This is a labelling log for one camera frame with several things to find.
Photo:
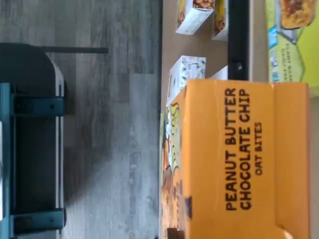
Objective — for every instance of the orange Bobo's peanut butter box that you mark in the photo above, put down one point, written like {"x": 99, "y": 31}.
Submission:
{"x": 236, "y": 149}

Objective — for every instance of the white patterned pantry box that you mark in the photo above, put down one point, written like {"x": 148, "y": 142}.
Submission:
{"x": 187, "y": 72}
{"x": 220, "y": 74}

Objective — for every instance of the yellow label granola box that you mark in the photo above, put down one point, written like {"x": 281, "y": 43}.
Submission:
{"x": 192, "y": 20}
{"x": 220, "y": 20}

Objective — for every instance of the black metal shelf rack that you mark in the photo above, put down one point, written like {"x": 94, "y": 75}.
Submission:
{"x": 238, "y": 37}

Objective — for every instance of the green Bobo's apple pie box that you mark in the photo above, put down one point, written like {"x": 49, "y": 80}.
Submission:
{"x": 299, "y": 49}

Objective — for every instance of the dark metal rod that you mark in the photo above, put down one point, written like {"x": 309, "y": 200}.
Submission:
{"x": 87, "y": 50}

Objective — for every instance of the dark teal wheeled cart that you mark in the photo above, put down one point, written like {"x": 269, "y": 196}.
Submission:
{"x": 37, "y": 137}

